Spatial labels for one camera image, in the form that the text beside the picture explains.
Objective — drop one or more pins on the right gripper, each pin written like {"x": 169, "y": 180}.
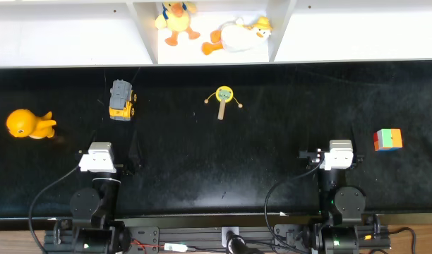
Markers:
{"x": 309, "y": 158}

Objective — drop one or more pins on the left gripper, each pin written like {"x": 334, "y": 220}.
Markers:
{"x": 126, "y": 169}

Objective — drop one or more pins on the many-coloured puzzle cube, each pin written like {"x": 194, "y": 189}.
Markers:
{"x": 388, "y": 139}

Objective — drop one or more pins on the grey and yellow toy truck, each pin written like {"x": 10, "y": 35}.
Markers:
{"x": 120, "y": 97}

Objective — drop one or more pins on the yellow rattle drum toy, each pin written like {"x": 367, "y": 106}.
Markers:
{"x": 224, "y": 94}

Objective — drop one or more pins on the yellow rubber duck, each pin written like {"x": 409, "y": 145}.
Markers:
{"x": 25, "y": 123}

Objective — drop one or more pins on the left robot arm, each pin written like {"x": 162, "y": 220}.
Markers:
{"x": 106, "y": 197}

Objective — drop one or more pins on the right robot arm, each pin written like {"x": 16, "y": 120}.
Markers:
{"x": 348, "y": 202}

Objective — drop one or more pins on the white shelf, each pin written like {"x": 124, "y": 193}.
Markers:
{"x": 60, "y": 39}

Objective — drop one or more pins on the yellow plush duck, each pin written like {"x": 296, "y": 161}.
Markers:
{"x": 177, "y": 21}

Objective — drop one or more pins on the white plush duck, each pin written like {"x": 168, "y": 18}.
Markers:
{"x": 240, "y": 37}

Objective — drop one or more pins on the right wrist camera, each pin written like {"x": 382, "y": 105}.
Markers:
{"x": 339, "y": 155}

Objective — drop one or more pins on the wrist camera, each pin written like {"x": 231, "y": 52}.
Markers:
{"x": 99, "y": 158}
{"x": 339, "y": 155}

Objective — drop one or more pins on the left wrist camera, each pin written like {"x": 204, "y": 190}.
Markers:
{"x": 99, "y": 158}

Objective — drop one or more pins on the mounting rail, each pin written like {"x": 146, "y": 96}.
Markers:
{"x": 202, "y": 238}

